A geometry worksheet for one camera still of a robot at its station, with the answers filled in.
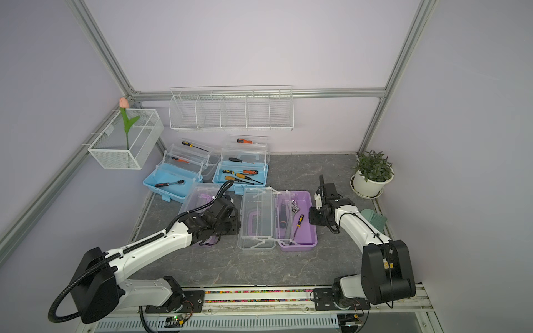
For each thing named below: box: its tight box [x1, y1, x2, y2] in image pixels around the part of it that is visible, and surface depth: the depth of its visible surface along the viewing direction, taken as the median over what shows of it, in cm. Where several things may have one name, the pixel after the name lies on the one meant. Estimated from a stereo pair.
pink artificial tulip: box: [119, 97, 141, 151], surface depth 87 cm
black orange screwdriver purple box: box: [279, 203, 288, 229], surface depth 96 cm
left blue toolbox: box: [142, 137, 222, 204], surface depth 109 cm
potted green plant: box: [349, 149, 395, 200], surface depth 95 cm
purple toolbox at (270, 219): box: [237, 186, 318, 252], surface depth 93 cm
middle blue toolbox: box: [212, 133, 270, 195], surface depth 113 cm
